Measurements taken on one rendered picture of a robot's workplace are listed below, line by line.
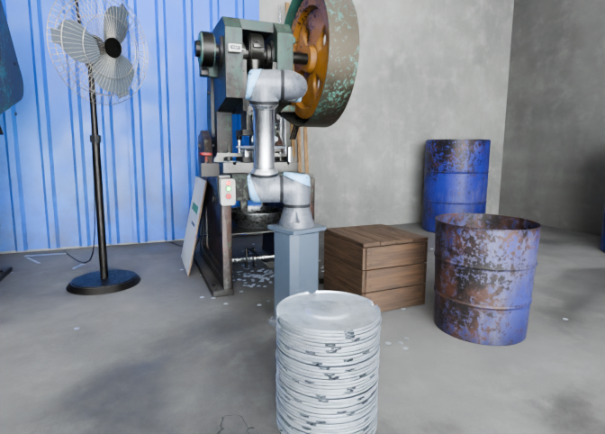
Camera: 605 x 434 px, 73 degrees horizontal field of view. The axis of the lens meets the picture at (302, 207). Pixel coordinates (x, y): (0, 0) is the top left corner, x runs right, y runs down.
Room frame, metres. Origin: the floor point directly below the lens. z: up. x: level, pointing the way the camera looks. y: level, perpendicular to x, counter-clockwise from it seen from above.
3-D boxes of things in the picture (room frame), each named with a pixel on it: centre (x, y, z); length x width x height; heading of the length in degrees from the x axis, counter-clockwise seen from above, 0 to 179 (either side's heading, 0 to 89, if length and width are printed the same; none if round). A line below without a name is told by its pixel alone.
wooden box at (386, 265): (2.09, -0.37, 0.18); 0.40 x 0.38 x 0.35; 24
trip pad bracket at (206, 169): (2.15, 0.49, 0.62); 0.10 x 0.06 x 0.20; 112
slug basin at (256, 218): (2.48, 0.29, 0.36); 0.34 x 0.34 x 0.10
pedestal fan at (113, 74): (2.58, 1.30, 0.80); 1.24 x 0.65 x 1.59; 22
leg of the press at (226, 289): (2.51, 0.59, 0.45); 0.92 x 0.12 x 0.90; 22
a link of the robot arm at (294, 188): (1.74, 0.03, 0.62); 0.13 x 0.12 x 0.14; 96
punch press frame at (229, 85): (2.61, 0.34, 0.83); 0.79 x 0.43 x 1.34; 22
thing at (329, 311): (1.09, -0.07, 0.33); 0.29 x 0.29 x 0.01
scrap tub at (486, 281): (1.73, -0.79, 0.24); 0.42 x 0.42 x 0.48
